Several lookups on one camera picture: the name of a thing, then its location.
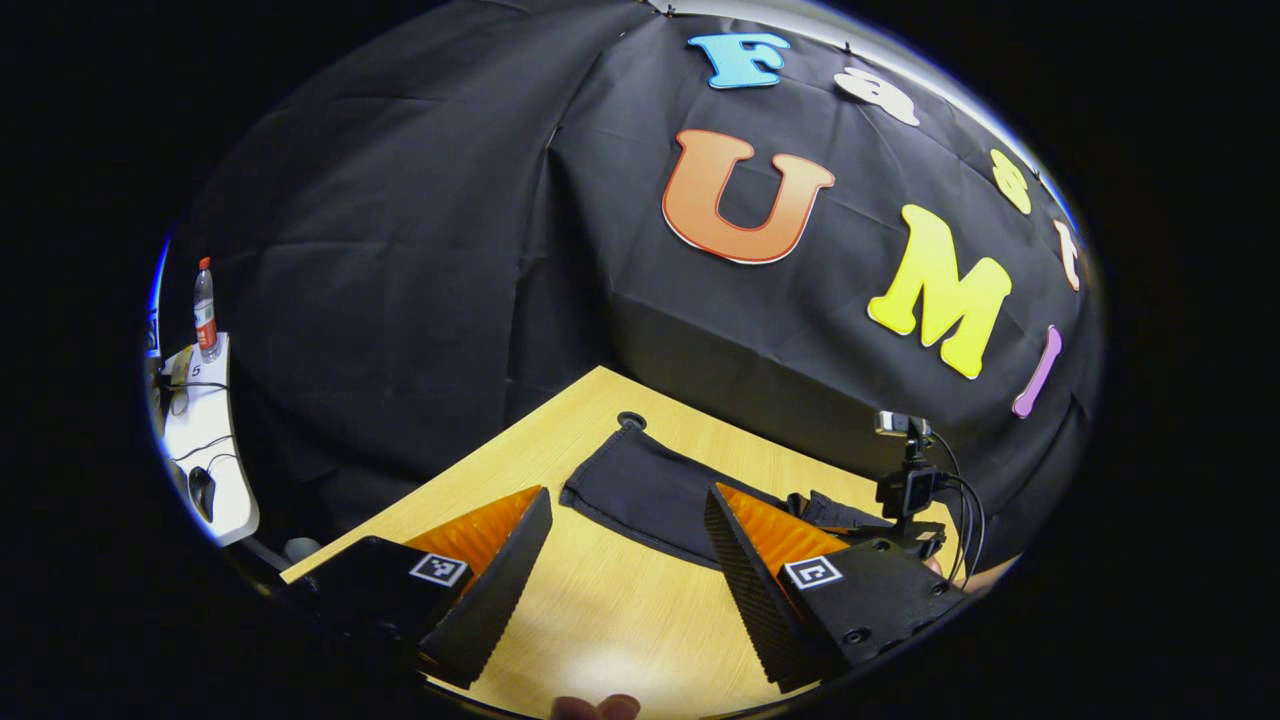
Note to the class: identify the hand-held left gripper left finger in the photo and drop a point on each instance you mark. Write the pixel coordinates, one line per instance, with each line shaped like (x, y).
(495, 590)

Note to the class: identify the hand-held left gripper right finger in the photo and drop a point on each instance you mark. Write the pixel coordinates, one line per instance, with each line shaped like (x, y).
(750, 590)

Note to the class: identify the dark grey jeans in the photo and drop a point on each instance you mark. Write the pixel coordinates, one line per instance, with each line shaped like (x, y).
(650, 490)

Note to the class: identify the black computer mouse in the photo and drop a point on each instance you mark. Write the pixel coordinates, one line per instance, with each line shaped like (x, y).
(203, 493)

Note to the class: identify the white side desk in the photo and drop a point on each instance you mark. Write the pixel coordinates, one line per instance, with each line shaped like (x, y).
(205, 420)

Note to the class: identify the black backdrop cloth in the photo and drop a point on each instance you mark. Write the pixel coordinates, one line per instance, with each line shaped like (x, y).
(400, 250)

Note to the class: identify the clear bottle red label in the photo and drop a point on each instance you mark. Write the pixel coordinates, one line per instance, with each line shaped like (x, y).
(205, 320)

